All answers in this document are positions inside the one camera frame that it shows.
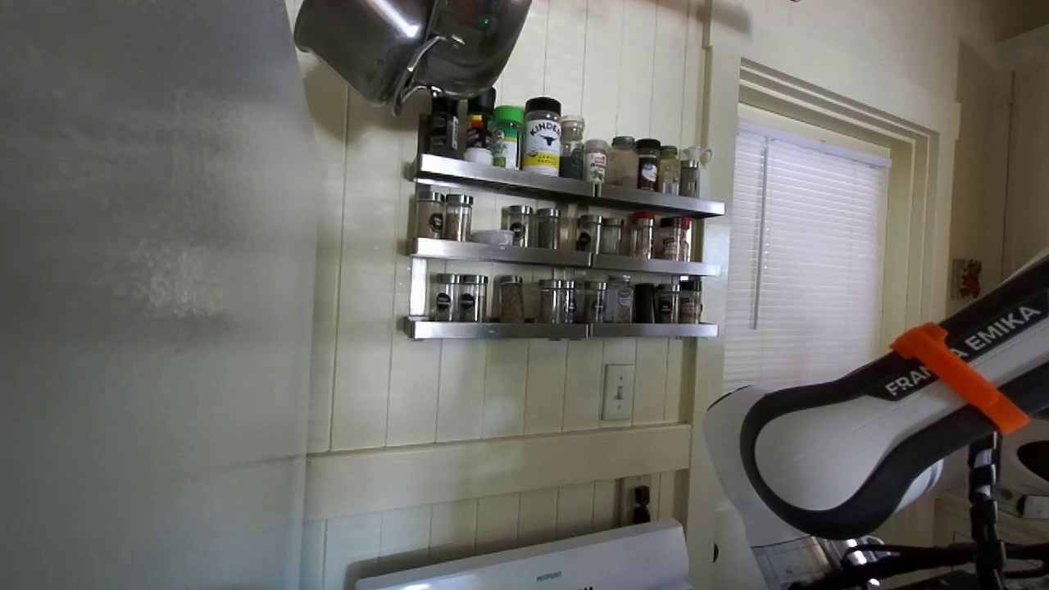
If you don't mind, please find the stainless steel spice shelf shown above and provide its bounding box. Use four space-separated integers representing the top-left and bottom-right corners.
401 315 726 345
407 237 726 283
409 151 728 221

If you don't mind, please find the red spice jar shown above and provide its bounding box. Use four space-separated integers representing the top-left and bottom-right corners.
631 210 658 263

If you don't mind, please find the large white label spice jar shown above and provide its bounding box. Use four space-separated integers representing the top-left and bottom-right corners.
521 95 566 178

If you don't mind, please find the green lid spice jar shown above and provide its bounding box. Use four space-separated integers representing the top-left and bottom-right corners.
490 104 525 174

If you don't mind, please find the small red cap bottle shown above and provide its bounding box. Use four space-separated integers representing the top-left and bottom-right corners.
464 113 494 172

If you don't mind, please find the black lid labelled spice jar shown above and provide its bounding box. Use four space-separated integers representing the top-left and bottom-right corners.
633 135 667 193

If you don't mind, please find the dark glass spice jar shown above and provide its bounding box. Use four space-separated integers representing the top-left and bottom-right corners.
423 93 466 157

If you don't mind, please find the white gas stove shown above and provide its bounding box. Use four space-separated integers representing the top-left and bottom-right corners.
344 518 696 590

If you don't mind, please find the stainless steel pot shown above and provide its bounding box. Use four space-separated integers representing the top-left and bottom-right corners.
290 0 534 116

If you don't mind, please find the white refrigerator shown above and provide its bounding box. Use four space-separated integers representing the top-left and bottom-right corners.
0 0 321 590

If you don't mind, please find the white wall switch plate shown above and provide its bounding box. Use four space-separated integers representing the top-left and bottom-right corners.
599 361 639 425

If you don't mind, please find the wall outlet with black plug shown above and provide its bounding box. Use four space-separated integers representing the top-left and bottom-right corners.
621 475 656 527

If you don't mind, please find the small brown wall fixture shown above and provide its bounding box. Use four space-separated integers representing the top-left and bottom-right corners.
952 257 984 302

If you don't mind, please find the orange cable strap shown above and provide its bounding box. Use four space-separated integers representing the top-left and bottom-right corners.
892 322 1036 440

